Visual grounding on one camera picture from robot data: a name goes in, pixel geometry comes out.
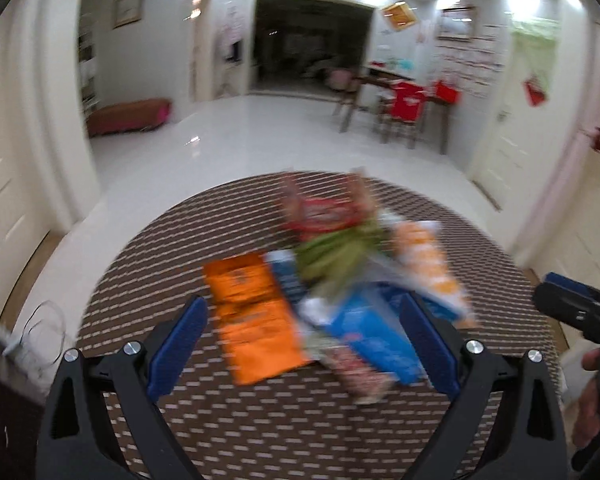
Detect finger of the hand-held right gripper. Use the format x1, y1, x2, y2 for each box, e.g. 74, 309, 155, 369
532, 272, 600, 322

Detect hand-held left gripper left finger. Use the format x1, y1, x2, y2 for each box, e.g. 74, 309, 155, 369
37, 295, 209, 480

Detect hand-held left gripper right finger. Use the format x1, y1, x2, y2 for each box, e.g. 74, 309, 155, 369
399, 290, 567, 480

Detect orange and white packet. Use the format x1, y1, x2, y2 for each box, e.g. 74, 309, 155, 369
387, 220, 476, 326

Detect green wrapper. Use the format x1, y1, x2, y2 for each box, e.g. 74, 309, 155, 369
297, 225, 381, 296

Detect red snack packet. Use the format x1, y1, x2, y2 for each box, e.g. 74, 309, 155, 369
277, 170, 381, 241

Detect person's right hand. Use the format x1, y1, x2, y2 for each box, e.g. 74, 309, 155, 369
571, 347, 600, 462

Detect large blue packet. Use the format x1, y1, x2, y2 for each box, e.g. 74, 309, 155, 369
325, 282, 426, 386

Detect orange snack packet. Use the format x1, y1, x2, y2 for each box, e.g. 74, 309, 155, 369
202, 252, 313, 386

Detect pink speckled wrapper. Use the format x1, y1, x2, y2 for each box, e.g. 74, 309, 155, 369
325, 345, 396, 406

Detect slim blue and white box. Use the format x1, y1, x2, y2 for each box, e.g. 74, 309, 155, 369
265, 250, 307, 311

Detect white door with green curtain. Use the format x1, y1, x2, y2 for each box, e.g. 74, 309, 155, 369
472, 55, 533, 206

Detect red hanging ornament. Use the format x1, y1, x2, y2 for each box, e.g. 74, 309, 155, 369
525, 75, 549, 107

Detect beige panel door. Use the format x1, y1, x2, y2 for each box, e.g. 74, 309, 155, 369
0, 150, 57, 313

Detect pink bench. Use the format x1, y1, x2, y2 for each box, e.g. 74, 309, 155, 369
86, 97, 172, 137

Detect red bag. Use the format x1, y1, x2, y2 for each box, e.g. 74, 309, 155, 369
432, 80, 462, 104

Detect chair with red cover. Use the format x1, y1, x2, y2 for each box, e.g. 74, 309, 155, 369
377, 80, 429, 148

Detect green door curtain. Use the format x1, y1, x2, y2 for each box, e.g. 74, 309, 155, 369
510, 17, 561, 96

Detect dark wooden dining table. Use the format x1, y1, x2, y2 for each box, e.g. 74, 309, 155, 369
340, 66, 453, 156

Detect hanging pink clothes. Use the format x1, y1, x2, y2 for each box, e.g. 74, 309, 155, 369
219, 5, 247, 62

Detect white cable loop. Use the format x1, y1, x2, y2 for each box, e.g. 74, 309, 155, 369
21, 300, 67, 377

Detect wall paper notes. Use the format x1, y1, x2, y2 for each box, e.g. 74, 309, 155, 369
432, 40, 504, 97

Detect wide framed wall picture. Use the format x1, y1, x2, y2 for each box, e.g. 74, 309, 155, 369
437, 7, 477, 41

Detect white wall shelf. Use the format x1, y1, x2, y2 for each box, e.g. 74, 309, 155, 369
77, 14, 101, 112

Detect orange hanging wall box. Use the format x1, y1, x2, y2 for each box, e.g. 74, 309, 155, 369
382, 2, 417, 31

